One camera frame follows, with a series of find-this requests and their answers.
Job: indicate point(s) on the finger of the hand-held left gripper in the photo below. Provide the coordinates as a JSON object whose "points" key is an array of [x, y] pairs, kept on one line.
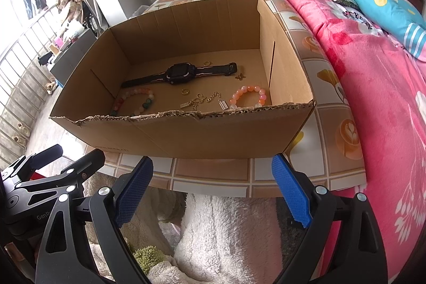
{"points": [[46, 156], [90, 162]]}

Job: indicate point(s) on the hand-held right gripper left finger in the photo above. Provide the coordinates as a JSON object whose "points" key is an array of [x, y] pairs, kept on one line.
{"points": [[133, 191]]}

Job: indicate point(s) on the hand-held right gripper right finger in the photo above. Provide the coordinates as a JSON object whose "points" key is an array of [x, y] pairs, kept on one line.
{"points": [[293, 194]]}

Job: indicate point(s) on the brown cardboard box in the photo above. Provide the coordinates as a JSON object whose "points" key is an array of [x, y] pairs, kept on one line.
{"points": [[199, 137]]}

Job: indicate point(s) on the silver rectangular pendant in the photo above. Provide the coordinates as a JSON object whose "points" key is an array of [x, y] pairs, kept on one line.
{"points": [[222, 103]]}

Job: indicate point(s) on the gold butterfly charm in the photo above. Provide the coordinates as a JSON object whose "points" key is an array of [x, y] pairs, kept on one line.
{"points": [[240, 75]]}

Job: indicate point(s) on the metal railing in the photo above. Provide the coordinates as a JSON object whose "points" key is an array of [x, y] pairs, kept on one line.
{"points": [[18, 94]]}

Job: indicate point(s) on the cream fleece garment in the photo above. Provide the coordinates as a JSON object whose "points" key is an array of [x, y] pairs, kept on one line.
{"points": [[226, 237]]}

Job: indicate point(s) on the dark flat board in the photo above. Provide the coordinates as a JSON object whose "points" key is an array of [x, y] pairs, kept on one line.
{"points": [[70, 57]]}

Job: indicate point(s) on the black smartwatch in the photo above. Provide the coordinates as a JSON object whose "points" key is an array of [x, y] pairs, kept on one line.
{"points": [[176, 72]]}

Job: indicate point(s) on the pink floral blanket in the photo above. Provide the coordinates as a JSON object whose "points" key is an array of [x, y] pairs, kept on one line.
{"points": [[366, 87]]}

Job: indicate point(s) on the clutter pile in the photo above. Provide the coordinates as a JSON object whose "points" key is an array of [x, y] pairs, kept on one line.
{"points": [[73, 11]]}

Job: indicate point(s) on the white plastic bag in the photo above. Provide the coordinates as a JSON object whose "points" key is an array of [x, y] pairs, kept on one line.
{"points": [[139, 12]]}

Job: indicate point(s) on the blue cartoon print pillow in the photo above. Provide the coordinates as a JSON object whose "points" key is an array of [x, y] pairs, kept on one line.
{"points": [[382, 1]]}

